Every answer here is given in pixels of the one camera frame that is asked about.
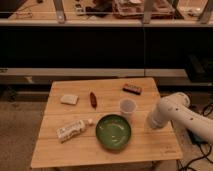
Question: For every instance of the black power adapter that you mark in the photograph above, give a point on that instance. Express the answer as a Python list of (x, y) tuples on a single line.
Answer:
[(195, 139)]

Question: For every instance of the dark red sausage toy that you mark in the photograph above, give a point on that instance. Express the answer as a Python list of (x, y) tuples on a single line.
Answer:
[(93, 100)]

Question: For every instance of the green ceramic bowl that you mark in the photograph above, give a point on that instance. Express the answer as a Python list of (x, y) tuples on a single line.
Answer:
[(113, 132)]

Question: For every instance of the wooden folding table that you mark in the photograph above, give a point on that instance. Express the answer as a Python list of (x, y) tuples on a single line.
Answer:
[(145, 144)]

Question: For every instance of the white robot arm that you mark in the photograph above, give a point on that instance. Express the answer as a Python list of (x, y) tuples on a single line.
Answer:
[(176, 107)]

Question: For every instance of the white rectangular sponge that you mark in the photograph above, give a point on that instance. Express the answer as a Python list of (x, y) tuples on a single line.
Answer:
[(69, 99)]

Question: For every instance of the white tube with cap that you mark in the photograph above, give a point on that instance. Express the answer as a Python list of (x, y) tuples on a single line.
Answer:
[(72, 129)]

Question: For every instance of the clear plastic cup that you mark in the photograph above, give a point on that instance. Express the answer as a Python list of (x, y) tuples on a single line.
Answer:
[(127, 106)]

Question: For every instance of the black and orange box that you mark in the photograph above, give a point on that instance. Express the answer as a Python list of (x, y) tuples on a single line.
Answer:
[(132, 89)]

